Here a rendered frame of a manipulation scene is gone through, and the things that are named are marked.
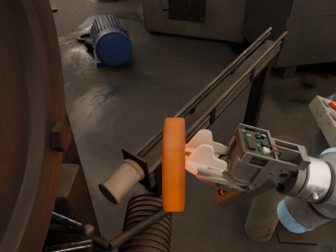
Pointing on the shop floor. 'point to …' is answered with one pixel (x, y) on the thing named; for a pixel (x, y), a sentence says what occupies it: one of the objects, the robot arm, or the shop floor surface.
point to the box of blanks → (294, 31)
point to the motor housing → (144, 207)
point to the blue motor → (110, 41)
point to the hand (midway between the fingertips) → (175, 155)
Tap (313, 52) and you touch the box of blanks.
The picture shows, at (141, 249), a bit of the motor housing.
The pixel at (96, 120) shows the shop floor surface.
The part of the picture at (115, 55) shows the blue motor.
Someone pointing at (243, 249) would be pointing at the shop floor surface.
